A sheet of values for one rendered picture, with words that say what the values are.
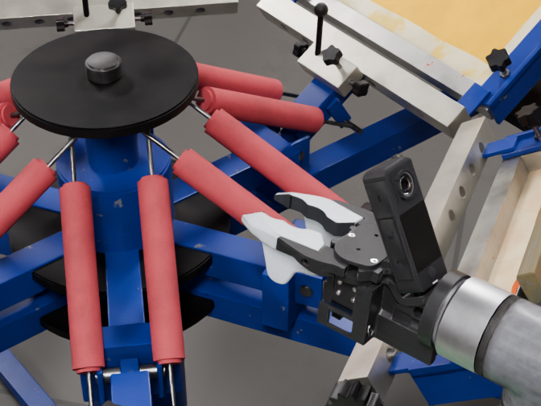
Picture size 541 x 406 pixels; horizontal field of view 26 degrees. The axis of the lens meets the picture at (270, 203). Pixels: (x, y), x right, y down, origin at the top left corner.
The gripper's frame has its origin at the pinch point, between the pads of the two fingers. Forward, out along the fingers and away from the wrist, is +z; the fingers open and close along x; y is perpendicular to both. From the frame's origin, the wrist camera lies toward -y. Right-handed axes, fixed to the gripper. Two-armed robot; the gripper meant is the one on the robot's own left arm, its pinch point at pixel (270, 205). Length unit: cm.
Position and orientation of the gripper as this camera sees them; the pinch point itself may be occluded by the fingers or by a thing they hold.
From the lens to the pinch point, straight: 110.0
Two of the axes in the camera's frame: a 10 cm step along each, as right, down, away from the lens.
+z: -8.0, -3.8, 4.7
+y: -0.8, 8.4, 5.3
